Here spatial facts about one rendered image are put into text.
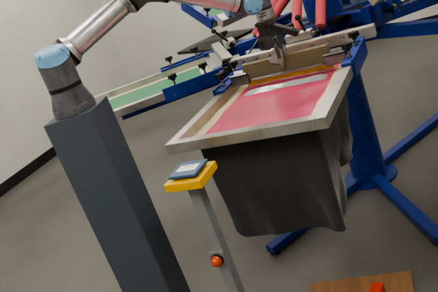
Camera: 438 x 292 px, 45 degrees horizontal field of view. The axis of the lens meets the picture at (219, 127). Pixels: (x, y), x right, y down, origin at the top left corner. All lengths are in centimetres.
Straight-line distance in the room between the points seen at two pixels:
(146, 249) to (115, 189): 26
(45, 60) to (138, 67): 581
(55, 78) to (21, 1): 480
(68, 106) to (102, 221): 43
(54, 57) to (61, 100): 14
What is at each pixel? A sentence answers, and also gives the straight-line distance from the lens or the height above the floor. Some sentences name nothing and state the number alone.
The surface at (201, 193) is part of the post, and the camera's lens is 167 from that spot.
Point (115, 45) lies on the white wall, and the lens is 771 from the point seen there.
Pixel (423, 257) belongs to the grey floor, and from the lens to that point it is 263.
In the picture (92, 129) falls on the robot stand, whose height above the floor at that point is 114.
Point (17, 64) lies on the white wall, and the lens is 633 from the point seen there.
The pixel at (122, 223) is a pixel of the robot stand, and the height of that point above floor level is 78.
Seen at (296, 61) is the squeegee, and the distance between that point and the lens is 224.
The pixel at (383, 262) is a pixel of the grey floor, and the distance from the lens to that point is 265.
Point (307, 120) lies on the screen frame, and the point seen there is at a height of 99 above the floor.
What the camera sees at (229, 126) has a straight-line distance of 194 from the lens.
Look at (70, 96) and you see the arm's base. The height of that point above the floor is 126.
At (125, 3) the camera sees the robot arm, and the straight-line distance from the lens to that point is 203.
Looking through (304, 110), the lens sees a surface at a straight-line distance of 185.
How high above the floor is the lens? 155
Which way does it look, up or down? 18 degrees down
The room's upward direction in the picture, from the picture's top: 20 degrees counter-clockwise
